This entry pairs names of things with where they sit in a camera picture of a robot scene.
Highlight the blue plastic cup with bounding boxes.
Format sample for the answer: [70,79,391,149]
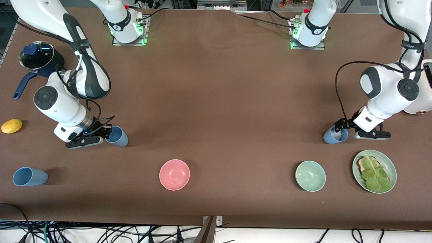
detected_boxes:
[323,126,349,145]
[12,167,49,187]
[105,126,129,147]

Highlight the toasted bread slice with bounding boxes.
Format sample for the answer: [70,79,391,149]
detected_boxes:
[357,156,382,174]

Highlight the pale green plate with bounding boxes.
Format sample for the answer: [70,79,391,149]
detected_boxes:
[352,150,397,194]

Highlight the pale green bowl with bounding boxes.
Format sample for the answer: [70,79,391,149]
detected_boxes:
[295,160,326,192]

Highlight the green lettuce leaf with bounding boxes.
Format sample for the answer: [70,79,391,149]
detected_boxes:
[360,156,394,193]

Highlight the white toaster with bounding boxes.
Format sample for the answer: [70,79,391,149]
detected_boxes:
[403,59,432,116]

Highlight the dark blue saucepan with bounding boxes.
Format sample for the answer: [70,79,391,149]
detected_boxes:
[12,40,65,101]

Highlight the pink bowl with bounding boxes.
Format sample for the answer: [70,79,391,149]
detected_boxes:
[159,159,190,191]

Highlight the yellow lemon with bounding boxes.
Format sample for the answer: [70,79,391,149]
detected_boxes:
[1,119,23,134]

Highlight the glass saucepan lid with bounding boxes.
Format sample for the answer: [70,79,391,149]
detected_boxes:
[19,41,55,71]

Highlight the brown table mat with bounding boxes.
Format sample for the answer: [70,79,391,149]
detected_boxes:
[0,6,432,231]

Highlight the orange artificial flowers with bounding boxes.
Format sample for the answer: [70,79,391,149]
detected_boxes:
[278,0,314,10]

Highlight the dark metal bar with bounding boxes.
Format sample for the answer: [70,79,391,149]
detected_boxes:
[194,216,217,243]

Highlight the grey power strip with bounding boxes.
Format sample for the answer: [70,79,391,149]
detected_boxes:
[197,0,247,11]

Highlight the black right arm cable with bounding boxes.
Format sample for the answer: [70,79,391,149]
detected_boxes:
[0,7,116,135]

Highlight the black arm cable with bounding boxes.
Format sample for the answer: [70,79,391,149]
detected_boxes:
[0,7,116,135]
[335,0,427,122]

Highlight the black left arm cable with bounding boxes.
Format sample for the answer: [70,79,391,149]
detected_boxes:
[335,0,427,122]

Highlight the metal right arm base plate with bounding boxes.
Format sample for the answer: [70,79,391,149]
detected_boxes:
[112,13,149,46]

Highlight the black looping floor cable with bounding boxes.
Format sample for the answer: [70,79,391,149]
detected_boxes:
[0,202,34,243]

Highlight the short black table cable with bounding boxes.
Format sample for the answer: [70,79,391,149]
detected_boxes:
[137,7,167,26]

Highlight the long black table cable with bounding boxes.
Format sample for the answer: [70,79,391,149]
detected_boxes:
[235,9,297,29]

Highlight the metal table bracket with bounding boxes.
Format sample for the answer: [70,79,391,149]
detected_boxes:
[202,216,223,226]

